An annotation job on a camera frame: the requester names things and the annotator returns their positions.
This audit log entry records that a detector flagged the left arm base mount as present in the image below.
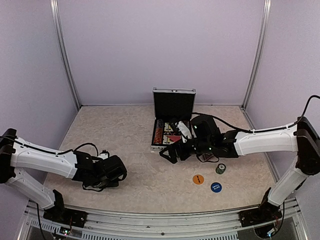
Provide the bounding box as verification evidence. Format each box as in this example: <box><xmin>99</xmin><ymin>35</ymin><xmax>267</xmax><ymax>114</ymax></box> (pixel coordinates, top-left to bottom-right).
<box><xmin>43</xmin><ymin>207</ymin><xmax>88</xmax><ymax>228</ymax></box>

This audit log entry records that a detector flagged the black red triangular dealer button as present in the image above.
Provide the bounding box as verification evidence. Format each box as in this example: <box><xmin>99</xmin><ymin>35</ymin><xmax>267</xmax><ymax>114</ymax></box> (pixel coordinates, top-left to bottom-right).
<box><xmin>200</xmin><ymin>153</ymin><xmax>214</xmax><ymax>162</ymax></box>

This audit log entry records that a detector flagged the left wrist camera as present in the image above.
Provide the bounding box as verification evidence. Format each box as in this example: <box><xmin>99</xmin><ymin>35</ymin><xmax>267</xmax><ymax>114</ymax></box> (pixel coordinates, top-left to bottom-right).
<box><xmin>98</xmin><ymin>149</ymin><xmax>110</xmax><ymax>159</ymax></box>

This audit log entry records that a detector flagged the aluminium frame post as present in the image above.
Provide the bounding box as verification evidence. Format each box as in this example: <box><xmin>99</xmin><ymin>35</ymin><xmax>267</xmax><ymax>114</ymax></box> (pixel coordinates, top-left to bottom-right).
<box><xmin>241</xmin><ymin>0</ymin><xmax>272</xmax><ymax>111</ymax></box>
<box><xmin>50</xmin><ymin>0</ymin><xmax>82</xmax><ymax>111</ymax></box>

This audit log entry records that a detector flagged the green poker chip stack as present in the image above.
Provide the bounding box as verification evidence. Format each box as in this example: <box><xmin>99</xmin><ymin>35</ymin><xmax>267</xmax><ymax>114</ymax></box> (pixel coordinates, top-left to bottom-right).
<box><xmin>215</xmin><ymin>163</ymin><xmax>227</xmax><ymax>175</ymax></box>

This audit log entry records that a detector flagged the front aluminium rail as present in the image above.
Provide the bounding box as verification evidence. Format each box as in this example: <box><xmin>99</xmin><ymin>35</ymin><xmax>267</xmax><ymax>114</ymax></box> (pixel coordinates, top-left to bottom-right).
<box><xmin>17</xmin><ymin>204</ymin><xmax>311</xmax><ymax>240</ymax></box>

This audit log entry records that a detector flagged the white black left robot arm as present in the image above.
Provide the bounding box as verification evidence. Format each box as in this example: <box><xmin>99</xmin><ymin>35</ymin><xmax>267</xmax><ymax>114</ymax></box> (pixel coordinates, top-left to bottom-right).
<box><xmin>0</xmin><ymin>128</ymin><xmax>127</xmax><ymax>223</ymax></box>

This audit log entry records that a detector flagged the red playing card deck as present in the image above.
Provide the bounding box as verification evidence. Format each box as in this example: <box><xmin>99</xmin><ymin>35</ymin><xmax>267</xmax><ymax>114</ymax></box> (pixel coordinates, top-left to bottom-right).
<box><xmin>162</xmin><ymin>135</ymin><xmax>181</xmax><ymax>145</ymax></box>

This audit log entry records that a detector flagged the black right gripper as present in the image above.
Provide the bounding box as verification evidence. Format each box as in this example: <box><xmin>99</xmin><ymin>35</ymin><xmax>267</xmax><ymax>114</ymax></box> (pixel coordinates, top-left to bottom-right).
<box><xmin>159</xmin><ymin>137</ymin><xmax>213</xmax><ymax>164</ymax></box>

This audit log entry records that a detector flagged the left aluminium frame post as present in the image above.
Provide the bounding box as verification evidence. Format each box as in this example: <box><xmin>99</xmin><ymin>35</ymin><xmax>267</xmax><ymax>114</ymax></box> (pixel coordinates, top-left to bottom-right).
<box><xmin>50</xmin><ymin>0</ymin><xmax>82</xmax><ymax>111</ymax></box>

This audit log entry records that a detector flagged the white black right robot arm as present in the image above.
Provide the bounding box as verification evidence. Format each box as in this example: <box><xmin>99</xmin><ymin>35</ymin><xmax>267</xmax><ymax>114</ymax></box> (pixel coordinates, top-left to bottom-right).
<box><xmin>159</xmin><ymin>112</ymin><xmax>320</xmax><ymax>222</ymax></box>

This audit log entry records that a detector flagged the aluminium poker set case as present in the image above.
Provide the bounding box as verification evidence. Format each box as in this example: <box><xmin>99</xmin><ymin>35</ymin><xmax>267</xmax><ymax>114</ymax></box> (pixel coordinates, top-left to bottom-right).
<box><xmin>150</xmin><ymin>87</ymin><xmax>196</xmax><ymax>152</ymax></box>

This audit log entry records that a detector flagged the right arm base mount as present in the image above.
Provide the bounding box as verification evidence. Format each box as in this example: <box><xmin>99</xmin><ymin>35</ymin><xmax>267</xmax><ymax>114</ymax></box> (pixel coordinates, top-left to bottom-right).
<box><xmin>238</xmin><ymin>208</ymin><xmax>265</xmax><ymax>228</ymax></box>

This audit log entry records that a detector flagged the blue small blind button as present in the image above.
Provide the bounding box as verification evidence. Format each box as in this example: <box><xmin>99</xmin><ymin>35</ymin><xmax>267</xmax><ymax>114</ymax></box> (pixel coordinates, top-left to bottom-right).
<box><xmin>210</xmin><ymin>182</ymin><xmax>222</xmax><ymax>193</ymax></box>

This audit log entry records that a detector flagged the right aluminium frame post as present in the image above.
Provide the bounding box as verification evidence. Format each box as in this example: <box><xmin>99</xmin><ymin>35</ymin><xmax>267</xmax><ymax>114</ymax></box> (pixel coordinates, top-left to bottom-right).
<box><xmin>241</xmin><ymin>0</ymin><xmax>272</xmax><ymax>111</ymax></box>

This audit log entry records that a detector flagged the blue playing card deck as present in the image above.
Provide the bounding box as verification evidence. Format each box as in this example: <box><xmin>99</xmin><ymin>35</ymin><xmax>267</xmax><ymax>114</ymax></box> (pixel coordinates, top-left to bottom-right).
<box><xmin>164</xmin><ymin>122</ymin><xmax>174</xmax><ymax>133</ymax></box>

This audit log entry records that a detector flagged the orange big blind button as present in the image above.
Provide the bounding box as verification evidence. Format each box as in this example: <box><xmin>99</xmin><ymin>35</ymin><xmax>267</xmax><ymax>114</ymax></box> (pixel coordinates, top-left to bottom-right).
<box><xmin>192</xmin><ymin>174</ymin><xmax>205</xmax><ymax>185</ymax></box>

